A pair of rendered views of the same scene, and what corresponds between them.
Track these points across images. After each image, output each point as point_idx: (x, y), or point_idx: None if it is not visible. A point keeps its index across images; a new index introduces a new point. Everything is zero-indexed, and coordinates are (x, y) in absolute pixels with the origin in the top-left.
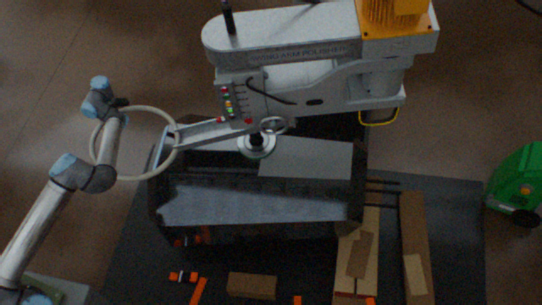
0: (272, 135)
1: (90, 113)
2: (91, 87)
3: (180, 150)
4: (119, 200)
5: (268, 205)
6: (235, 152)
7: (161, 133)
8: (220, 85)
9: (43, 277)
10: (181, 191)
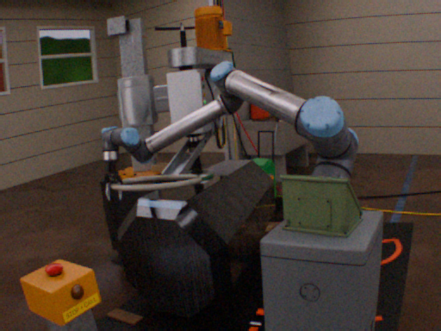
0: None
1: (134, 134)
2: (110, 130)
3: None
4: None
5: (248, 190)
6: None
7: (139, 210)
8: (201, 74)
9: (277, 226)
10: (210, 207)
